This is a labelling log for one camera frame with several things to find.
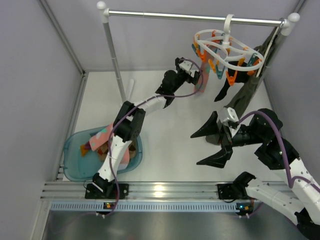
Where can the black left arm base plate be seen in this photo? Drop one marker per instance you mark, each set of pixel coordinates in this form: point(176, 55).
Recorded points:
point(111, 193)

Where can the grey slotted cable duct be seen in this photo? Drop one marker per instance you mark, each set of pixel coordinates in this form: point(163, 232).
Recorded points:
point(140, 206)

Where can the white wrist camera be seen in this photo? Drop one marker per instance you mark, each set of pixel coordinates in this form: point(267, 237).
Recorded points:
point(228, 117)
point(186, 66)

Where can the silver clothes rack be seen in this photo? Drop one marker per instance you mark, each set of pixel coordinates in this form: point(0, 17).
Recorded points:
point(194, 23)

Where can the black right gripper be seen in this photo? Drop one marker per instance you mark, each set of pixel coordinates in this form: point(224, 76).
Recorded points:
point(225, 136)

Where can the teal plastic basin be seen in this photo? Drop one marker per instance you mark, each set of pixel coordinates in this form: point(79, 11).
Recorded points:
point(78, 168)

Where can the beige argyle sock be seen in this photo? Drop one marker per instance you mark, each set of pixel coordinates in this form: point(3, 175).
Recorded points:
point(133, 150)
point(102, 151)

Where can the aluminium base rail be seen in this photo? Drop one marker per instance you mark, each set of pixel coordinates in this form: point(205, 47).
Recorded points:
point(138, 190)

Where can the orange clothes peg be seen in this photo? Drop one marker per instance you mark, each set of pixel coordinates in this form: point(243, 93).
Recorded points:
point(231, 78)

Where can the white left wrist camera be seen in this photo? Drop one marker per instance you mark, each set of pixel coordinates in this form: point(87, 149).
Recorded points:
point(186, 66)

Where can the maroon purple orange sock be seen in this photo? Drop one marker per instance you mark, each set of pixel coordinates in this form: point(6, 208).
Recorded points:
point(85, 148)

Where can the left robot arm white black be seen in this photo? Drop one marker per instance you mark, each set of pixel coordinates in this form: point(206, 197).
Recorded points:
point(129, 121)

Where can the pink patterned sock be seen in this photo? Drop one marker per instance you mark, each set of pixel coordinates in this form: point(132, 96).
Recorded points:
point(100, 137)
point(200, 87)

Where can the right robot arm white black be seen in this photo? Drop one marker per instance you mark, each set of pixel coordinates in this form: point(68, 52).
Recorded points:
point(262, 127)

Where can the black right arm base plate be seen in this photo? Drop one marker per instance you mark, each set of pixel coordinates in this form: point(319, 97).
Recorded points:
point(231, 191)

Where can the olive green hanging garment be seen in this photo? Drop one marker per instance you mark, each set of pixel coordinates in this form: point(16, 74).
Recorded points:
point(251, 83)

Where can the white garment hanger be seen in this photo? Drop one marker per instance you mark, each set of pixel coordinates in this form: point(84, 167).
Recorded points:
point(267, 49)

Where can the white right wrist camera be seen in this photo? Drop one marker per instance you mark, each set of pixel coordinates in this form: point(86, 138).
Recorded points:
point(228, 117)

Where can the teal clothes peg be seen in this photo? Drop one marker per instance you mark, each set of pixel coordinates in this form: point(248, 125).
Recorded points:
point(219, 72)

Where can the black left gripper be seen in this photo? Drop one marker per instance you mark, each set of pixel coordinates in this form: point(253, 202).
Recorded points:
point(188, 75)

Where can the white clip hanger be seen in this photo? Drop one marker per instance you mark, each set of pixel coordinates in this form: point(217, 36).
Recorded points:
point(219, 47)

